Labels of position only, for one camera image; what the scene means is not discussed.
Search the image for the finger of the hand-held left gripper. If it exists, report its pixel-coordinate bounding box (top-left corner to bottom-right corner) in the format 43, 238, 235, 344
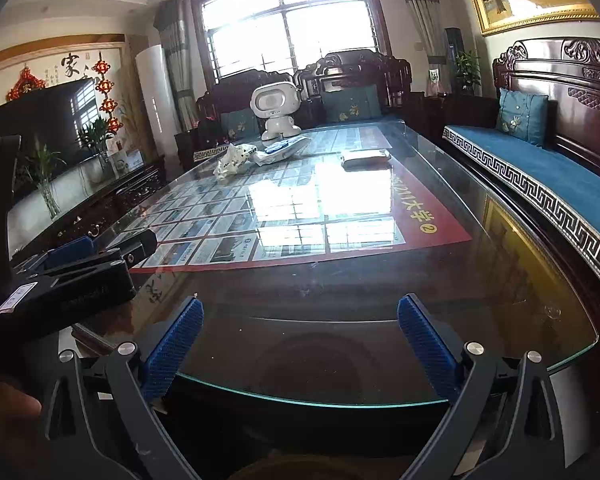
95, 230, 158, 268
12, 236, 98, 273

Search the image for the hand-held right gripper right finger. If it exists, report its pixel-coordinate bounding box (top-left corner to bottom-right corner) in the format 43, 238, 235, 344
397, 294, 566, 480

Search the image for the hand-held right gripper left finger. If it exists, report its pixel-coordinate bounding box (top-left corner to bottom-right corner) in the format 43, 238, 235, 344
40, 296, 204, 480

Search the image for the person's left hand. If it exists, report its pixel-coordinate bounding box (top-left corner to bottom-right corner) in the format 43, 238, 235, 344
0, 375, 43, 441

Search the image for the dark wooden media cabinet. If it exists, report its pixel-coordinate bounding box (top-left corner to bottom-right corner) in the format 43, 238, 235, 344
7, 155, 168, 261

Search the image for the green plant in glass vase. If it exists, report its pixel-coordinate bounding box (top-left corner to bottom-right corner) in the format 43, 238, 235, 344
22, 142, 66, 221

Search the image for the black flat television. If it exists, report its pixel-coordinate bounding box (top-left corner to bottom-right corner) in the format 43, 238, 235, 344
0, 79, 101, 196

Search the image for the white printed plastic bag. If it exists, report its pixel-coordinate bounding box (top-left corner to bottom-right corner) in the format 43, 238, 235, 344
213, 142, 258, 178

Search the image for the photo poster under glass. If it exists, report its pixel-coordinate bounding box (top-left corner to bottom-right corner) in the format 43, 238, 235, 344
102, 125, 473, 273

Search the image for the white tower air conditioner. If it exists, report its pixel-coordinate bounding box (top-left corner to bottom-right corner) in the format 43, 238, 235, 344
135, 44, 181, 161

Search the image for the teal embroidered cushion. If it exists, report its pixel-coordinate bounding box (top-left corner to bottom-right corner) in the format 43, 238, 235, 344
321, 85, 382, 123
220, 108, 261, 141

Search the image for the white and blue package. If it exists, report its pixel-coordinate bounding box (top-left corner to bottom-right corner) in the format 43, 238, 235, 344
250, 137, 312, 166

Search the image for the carved dark wooden armchair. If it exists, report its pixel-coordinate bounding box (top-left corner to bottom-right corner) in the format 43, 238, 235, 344
196, 69, 301, 141
294, 50, 412, 128

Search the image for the patterned curtain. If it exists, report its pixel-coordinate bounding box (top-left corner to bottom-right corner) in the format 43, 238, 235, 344
387, 0, 448, 61
155, 0, 206, 131

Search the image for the white robot toy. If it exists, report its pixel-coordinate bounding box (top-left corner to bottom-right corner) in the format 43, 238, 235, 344
250, 81, 302, 142

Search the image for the blue sofa seat cushion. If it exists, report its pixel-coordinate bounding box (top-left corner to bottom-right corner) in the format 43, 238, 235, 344
442, 125, 600, 306

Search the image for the dark wooden side table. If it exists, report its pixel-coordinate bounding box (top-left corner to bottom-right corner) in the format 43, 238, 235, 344
415, 91, 498, 131

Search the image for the blue embroidered cushion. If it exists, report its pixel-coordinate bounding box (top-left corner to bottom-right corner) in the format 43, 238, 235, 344
495, 87, 550, 148

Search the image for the large window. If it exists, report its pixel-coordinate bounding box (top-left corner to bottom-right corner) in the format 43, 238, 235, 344
192, 0, 386, 81

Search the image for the green potted plant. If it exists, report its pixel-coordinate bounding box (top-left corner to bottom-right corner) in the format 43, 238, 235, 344
454, 50, 482, 95

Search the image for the carved dark wooden sofa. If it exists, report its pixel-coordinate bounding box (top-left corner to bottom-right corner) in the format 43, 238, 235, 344
440, 37, 600, 311

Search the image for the red knot string decoration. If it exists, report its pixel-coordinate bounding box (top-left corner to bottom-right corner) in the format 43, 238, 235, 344
92, 60, 123, 133

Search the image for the red knot wall ornament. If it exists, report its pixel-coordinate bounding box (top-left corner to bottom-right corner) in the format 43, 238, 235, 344
7, 67, 46, 101

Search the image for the calligraphy wall mural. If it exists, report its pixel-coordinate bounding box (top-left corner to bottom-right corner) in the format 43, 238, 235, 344
0, 35, 131, 161

